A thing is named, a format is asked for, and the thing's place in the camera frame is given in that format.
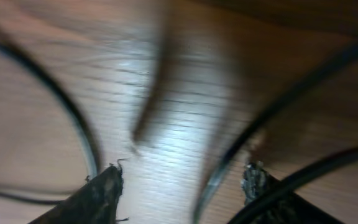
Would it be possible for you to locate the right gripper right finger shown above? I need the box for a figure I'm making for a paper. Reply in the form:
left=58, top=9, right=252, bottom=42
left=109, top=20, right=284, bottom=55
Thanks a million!
left=229, top=160, right=340, bottom=224

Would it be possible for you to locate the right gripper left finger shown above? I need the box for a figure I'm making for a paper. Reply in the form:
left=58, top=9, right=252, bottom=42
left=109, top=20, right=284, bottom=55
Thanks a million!
left=29, top=159, right=129, bottom=224

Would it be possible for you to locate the black cable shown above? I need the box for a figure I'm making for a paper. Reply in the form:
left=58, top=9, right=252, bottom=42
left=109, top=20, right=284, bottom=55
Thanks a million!
left=0, top=27, right=102, bottom=206
left=193, top=27, right=358, bottom=224

